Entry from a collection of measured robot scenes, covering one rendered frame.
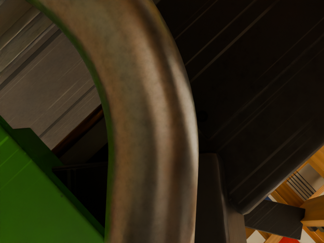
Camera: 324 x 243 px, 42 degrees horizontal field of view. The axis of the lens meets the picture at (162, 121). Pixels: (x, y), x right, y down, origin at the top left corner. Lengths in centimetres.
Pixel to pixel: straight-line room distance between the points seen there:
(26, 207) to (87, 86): 55
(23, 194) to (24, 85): 44
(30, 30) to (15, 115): 46
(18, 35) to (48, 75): 43
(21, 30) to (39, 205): 9
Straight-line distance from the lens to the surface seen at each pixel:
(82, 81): 75
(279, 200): 441
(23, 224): 23
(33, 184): 23
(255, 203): 28
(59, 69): 68
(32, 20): 25
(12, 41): 25
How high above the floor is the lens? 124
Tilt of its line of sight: 16 degrees down
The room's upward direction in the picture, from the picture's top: 138 degrees clockwise
